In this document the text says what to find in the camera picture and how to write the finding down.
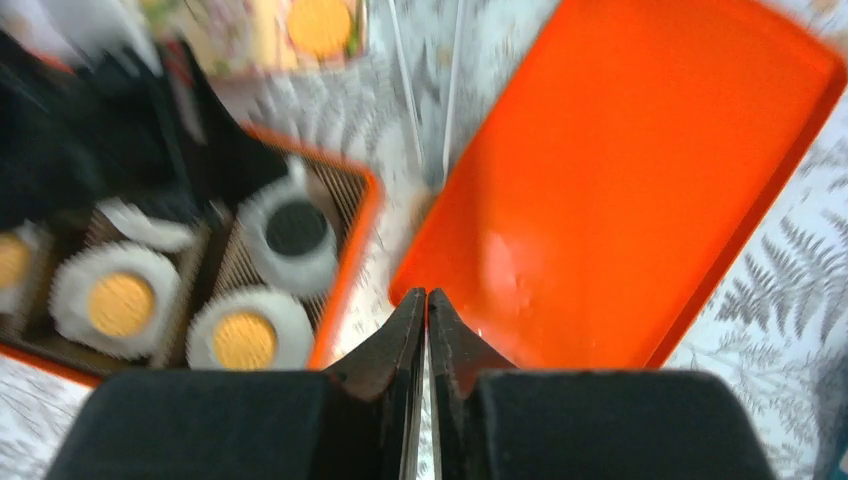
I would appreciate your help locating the black sandwich cookie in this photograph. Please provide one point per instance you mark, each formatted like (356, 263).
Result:
(295, 228)

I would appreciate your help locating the orange cookie box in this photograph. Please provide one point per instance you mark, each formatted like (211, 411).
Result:
(216, 263)

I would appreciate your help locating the floral table mat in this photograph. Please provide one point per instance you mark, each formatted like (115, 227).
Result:
(775, 329)

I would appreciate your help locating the orange box lid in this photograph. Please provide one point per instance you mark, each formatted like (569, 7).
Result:
(619, 175)

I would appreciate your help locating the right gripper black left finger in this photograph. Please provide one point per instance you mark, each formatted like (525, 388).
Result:
(356, 419)

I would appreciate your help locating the floral cookie tray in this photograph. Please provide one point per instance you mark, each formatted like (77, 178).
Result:
(239, 38)

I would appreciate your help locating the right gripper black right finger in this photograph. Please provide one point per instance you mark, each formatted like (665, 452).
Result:
(493, 420)

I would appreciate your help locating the round golden biscuit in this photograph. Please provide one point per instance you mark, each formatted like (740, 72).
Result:
(319, 28)
(244, 341)
(15, 259)
(121, 304)

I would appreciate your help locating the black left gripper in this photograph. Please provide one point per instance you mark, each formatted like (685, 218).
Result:
(112, 130)

